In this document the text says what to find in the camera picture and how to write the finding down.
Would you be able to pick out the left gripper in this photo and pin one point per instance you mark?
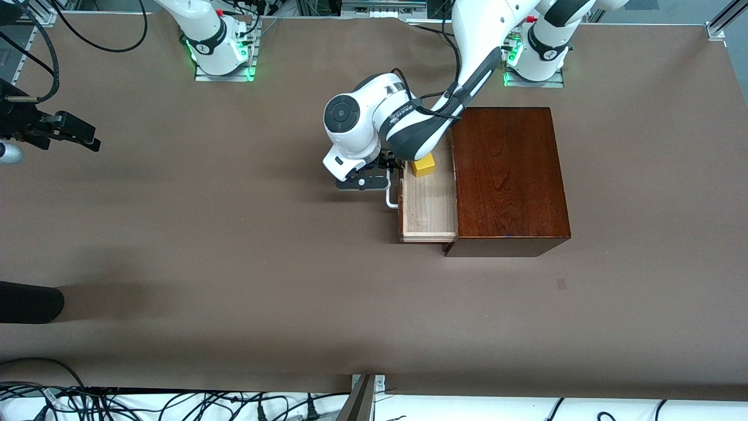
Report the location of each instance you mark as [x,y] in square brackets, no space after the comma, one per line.
[388,161]

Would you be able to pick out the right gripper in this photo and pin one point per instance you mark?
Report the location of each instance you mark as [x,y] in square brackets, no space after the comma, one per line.
[22,121]

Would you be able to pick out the yellow block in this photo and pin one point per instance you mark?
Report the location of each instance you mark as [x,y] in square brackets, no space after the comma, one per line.
[423,168]

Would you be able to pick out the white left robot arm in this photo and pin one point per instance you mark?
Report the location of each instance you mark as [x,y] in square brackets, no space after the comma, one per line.
[374,99]

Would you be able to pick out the dark brown wooden cabinet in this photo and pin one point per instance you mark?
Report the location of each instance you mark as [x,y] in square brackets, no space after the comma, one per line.
[508,175]

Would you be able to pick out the silver power strip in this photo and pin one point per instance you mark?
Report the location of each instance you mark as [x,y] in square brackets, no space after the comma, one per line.
[380,9]

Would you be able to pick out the black ribbed foam cylinder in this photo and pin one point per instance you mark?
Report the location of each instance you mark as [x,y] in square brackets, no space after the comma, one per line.
[29,302]

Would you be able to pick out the aluminium profile bar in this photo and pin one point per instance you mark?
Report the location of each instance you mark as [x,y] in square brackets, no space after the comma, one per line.
[359,403]

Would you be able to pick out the aluminium frame corner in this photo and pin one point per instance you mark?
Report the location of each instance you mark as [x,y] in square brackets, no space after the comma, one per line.
[42,13]
[716,30]

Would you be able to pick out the small metal bracket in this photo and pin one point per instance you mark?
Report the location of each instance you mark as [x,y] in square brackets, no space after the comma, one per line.
[380,383]

